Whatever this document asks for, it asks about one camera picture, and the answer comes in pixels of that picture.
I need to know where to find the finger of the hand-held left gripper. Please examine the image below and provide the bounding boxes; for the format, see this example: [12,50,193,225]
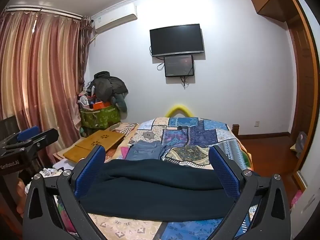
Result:
[5,128,60,153]
[4,126,42,145]

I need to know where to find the large black wall television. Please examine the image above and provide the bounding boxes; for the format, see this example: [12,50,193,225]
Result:
[149,24,203,57]

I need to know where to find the white air conditioner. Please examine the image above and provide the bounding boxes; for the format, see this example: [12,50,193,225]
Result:
[94,3,138,33]

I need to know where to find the striped pink curtain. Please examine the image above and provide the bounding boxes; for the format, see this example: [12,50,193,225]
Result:
[0,10,91,155]

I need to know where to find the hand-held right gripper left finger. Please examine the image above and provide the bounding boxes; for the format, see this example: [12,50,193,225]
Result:
[24,145,107,240]

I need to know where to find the wooden lap desk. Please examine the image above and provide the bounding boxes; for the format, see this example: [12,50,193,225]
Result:
[63,130,125,159]

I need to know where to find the striped cloth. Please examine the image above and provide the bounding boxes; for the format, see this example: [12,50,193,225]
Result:
[110,122,138,133]

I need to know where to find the brown wooden door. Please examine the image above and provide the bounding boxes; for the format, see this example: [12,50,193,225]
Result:
[285,0,320,188]

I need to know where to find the pink cloth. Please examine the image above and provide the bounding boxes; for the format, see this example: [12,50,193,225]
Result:
[291,190,303,208]

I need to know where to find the small black wall monitor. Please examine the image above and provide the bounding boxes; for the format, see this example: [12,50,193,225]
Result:
[164,54,195,77]

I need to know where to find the dark teal fleece pants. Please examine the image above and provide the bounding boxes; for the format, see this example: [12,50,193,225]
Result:
[79,159,240,223]

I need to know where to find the orange box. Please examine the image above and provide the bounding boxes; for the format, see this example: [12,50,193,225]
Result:
[92,102,112,110]

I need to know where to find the green patterned storage bag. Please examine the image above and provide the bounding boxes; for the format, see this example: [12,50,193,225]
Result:
[80,105,122,131]

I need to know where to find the yellow foam arch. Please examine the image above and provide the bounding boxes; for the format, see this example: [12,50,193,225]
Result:
[165,104,193,118]

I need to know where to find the white curtain rail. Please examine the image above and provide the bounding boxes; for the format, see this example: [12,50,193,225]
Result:
[5,5,84,20]

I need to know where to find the blue jeans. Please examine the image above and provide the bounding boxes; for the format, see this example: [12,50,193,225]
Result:
[124,140,168,161]

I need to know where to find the grey bag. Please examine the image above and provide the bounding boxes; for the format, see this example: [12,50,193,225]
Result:
[290,131,308,158]

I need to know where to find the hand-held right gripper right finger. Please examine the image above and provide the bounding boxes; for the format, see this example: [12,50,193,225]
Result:
[209,145,292,240]

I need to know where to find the white box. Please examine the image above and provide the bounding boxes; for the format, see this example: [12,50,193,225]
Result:
[52,159,75,173]

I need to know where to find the pile of assorted clutter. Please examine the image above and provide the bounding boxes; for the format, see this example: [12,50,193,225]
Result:
[77,80,97,110]

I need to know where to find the wooden overhead cabinet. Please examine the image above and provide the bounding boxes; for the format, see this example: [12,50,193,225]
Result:
[249,0,295,23]

